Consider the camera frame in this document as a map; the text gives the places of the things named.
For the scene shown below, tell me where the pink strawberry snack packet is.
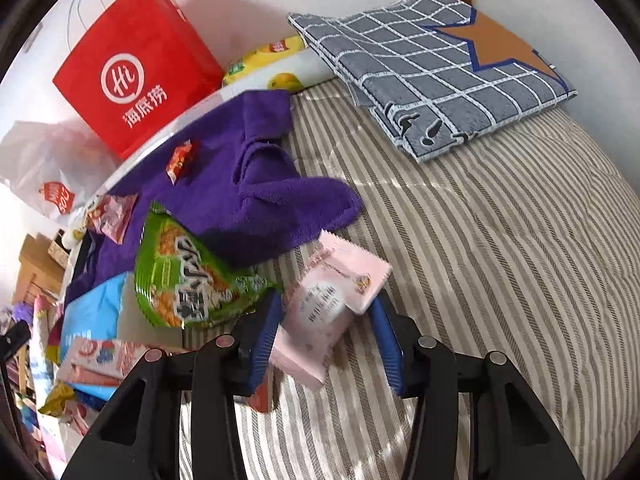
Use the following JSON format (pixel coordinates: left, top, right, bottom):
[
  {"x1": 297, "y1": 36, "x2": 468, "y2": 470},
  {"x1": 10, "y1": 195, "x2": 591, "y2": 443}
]
[{"x1": 57, "y1": 337, "x2": 166, "y2": 386}]

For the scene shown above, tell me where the white plastic bag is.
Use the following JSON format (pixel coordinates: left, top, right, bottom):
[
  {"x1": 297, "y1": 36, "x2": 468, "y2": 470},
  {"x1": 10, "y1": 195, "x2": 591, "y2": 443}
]
[{"x1": 0, "y1": 120, "x2": 121, "y2": 221}]

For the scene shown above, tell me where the red snack packet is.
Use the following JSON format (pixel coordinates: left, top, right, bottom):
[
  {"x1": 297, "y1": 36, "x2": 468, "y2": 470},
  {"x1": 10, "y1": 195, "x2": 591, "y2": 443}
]
[{"x1": 247, "y1": 365, "x2": 276, "y2": 413}]

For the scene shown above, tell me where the yellow wrapper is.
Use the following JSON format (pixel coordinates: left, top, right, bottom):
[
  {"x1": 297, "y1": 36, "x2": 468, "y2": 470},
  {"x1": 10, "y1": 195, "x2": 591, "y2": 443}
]
[{"x1": 39, "y1": 382, "x2": 76, "y2": 417}]

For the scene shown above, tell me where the small pink snack packet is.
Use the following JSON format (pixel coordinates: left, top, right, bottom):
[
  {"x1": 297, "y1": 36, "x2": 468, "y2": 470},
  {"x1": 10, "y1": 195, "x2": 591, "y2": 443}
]
[{"x1": 87, "y1": 192, "x2": 138, "y2": 246}]

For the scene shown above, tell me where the striped quilt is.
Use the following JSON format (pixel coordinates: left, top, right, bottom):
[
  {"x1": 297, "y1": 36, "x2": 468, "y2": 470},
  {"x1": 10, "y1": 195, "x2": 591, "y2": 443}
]
[{"x1": 180, "y1": 77, "x2": 640, "y2": 480}]

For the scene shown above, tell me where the small red candy packet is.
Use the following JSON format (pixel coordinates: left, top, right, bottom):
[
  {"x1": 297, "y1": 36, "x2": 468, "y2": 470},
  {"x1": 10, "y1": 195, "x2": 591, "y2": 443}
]
[{"x1": 166, "y1": 141, "x2": 198, "y2": 183}]

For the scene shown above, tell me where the blue tissue pack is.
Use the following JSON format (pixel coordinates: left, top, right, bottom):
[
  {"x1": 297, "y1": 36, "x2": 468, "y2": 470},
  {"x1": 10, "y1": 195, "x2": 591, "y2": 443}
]
[{"x1": 60, "y1": 272, "x2": 138, "y2": 401}]

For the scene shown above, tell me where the grey checked cloth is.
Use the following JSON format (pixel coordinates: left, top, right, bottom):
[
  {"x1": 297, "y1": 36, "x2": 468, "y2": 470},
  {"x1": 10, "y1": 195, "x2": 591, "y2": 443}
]
[{"x1": 287, "y1": 0, "x2": 578, "y2": 163}]

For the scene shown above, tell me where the green snack bag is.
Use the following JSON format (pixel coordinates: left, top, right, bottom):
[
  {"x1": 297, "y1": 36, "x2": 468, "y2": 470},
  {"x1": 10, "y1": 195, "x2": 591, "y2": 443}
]
[{"x1": 135, "y1": 202, "x2": 283, "y2": 331}]

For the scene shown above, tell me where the wooden furniture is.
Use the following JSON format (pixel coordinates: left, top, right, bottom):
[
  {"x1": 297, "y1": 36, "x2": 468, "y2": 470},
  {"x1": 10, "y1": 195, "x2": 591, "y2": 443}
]
[{"x1": 12, "y1": 232, "x2": 66, "y2": 306}]

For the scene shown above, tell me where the red paper bag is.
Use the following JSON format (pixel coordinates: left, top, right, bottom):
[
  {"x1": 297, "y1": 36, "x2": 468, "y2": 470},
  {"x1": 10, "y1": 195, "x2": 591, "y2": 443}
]
[{"x1": 52, "y1": 0, "x2": 226, "y2": 161}]

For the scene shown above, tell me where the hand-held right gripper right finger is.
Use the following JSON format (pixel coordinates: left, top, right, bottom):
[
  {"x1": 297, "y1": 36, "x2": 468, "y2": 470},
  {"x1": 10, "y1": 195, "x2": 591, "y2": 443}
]
[{"x1": 367, "y1": 295, "x2": 586, "y2": 480}]

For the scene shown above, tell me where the purple towel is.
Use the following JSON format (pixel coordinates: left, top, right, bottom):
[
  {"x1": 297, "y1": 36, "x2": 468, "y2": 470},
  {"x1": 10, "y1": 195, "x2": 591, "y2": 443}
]
[{"x1": 65, "y1": 90, "x2": 363, "y2": 306}]

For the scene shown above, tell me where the fruit print pillow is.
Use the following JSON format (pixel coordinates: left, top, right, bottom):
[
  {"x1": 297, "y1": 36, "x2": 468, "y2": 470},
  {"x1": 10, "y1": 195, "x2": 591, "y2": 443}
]
[{"x1": 222, "y1": 35, "x2": 333, "y2": 93}]

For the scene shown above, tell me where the pale pink snack packet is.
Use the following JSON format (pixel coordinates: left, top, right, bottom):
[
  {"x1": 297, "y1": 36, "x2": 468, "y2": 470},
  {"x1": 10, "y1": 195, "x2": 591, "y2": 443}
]
[{"x1": 270, "y1": 230, "x2": 393, "y2": 391}]

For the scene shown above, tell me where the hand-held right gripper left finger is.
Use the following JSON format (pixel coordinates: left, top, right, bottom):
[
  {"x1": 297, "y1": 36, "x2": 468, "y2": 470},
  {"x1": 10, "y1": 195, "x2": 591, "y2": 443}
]
[{"x1": 60, "y1": 292, "x2": 286, "y2": 480}]

